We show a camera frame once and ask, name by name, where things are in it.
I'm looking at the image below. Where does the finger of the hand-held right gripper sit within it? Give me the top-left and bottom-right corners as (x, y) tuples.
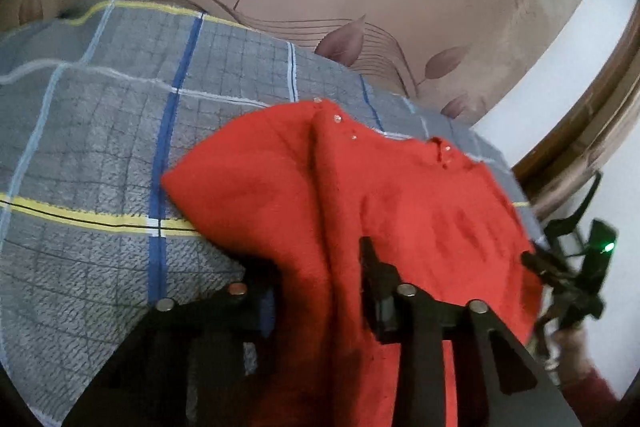
(521, 251), (567, 289)

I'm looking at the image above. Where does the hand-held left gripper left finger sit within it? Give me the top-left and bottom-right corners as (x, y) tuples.
(65, 272), (276, 427)

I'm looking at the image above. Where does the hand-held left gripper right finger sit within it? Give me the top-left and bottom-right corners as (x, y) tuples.
(360, 236), (583, 427)

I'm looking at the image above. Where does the red knit sweater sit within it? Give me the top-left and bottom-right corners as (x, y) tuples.
(161, 98), (543, 427)

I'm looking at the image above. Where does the person's right forearm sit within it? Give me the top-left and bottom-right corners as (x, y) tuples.
(552, 324), (621, 408)

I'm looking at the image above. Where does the grey plaid bedsheet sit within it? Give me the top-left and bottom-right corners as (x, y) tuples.
(0, 0), (546, 423)

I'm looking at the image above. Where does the brown wooden frame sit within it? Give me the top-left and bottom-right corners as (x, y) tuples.
(510, 0), (640, 220)

